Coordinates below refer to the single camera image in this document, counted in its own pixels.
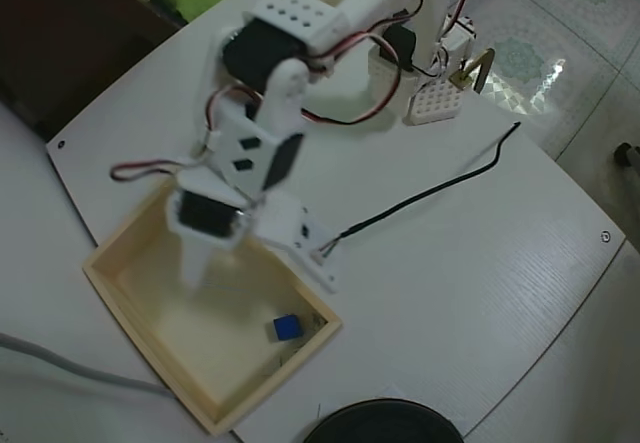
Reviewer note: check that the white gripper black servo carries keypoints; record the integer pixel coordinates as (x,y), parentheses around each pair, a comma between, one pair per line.
(201,214)

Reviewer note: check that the small blue cube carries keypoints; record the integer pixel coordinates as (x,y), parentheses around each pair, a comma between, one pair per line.
(287,327)

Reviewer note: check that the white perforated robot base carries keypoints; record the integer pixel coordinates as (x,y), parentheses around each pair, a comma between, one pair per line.
(435,103)

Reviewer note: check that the light wooden box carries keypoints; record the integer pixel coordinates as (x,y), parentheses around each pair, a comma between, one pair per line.
(200,343)

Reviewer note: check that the black round bowl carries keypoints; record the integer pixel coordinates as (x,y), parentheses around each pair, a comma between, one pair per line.
(385,423)

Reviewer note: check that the dark brown furniture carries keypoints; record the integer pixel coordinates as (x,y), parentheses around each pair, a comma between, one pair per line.
(75,38)

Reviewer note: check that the brass table clamp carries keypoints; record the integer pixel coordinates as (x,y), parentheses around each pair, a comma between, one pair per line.
(461,80)

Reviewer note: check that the dark grey stand leg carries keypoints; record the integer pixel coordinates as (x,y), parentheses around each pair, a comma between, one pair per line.
(622,154)

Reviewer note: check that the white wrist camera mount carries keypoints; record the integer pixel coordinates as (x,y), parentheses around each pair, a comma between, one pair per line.
(320,263)

